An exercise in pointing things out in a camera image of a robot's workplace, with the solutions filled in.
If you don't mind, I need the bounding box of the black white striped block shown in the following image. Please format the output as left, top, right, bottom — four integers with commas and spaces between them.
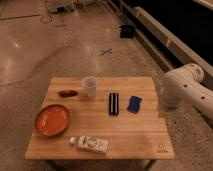
109, 93, 119, 116

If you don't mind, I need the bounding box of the white plastic bottle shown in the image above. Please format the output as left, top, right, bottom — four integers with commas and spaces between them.
69, 136, 109, 154

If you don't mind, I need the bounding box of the translucent plastic cup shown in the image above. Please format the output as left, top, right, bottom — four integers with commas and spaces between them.
82, 76, 97, 98

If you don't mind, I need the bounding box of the black box on floor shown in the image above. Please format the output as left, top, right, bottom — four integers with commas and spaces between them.
120, 25, 134, 38

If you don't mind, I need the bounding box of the orange ceramic bowl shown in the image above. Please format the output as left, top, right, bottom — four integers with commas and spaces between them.
35, 104, 70, 137

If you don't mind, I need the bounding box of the blue sponge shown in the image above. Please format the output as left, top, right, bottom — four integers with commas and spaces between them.
127, 96, 142, 113

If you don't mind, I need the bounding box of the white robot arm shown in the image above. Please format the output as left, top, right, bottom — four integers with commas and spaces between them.
160, 63, 213, 121

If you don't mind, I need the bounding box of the dark red chili pepper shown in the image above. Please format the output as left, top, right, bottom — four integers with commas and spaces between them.
58, 90, 78, 98

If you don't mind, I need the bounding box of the wooden folding table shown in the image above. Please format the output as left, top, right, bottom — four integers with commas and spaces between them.
25, 77, 175, 160

